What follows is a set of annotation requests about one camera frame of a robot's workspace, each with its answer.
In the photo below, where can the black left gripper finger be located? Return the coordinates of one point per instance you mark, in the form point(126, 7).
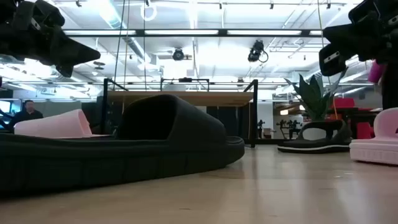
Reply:
point(71, 40)
point(68, 57)

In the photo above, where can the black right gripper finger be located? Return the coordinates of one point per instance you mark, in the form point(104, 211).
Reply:
point(342, 31)
point(345, 40)

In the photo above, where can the pink foam slide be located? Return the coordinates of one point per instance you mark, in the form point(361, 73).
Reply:
point(379, 149)
point(53, 126)

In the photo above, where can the black flip-flop white stripe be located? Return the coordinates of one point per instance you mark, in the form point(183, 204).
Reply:
point(314, 147)

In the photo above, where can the black foam slide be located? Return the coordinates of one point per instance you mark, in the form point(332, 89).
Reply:
point(124, 161)

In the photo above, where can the pink container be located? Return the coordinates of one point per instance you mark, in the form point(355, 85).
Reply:
point(376, 71)

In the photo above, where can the red chair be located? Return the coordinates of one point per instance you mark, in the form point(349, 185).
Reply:
point(343, 103)

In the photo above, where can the green plant in white pot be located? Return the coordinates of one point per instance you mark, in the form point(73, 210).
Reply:
point(312, 96)

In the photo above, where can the bright computer screen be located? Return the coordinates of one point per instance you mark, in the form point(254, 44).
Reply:
point(4, 106)

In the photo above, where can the small background robot arms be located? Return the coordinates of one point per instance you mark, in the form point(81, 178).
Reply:
point(290, 126)

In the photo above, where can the round black ceiling lamp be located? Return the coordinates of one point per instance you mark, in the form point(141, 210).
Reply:
point(178, 54)

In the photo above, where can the wooden shelf with black frame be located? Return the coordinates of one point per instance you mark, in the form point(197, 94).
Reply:
point(217, 99)

